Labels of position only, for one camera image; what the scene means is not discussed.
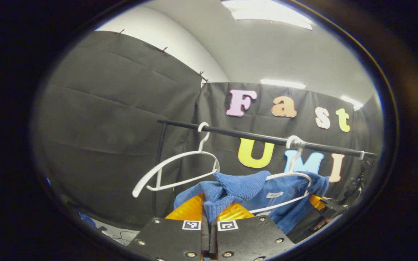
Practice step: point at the white clothes hanger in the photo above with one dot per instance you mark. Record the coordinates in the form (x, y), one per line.
(289, 175)
(136, 190)

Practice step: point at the black metal clothes rack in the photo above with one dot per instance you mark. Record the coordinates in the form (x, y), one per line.
(252, 137)

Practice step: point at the black backdrop cloth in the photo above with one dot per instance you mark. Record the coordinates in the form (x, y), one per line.
(103, 127)

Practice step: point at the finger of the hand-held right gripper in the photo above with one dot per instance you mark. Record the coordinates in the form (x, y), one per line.
(330, 208)

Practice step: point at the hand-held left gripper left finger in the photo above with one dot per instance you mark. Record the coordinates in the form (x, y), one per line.
(172, 241)

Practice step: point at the ceiling light panel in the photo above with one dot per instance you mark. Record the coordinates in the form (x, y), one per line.
(352, 102)
(267, 12)

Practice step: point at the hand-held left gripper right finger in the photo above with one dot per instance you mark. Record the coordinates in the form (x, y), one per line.
(249, 239)

